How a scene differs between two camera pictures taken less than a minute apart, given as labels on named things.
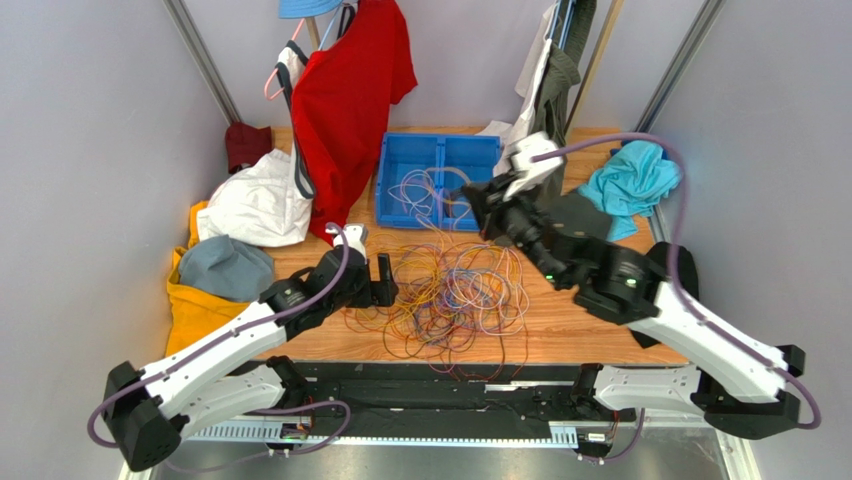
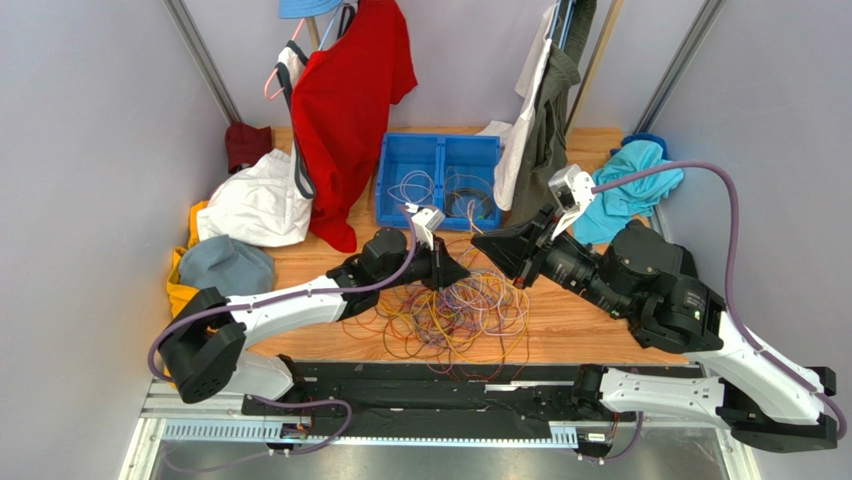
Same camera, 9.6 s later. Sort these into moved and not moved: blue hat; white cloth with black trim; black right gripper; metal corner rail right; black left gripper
Moved: black left gripper; black right gripper
Not moved: white cloth with black trim; blue hat; metal corner rail right
